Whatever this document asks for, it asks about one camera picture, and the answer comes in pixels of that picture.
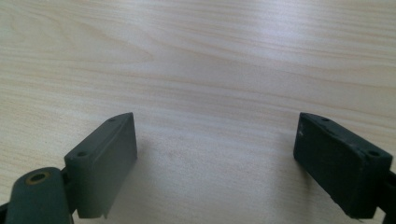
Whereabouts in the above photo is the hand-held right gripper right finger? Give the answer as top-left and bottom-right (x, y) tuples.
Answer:
(292, 112), (394, 219)

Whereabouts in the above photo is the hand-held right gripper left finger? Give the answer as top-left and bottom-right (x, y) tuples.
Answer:
(64, 112), (138, 219)

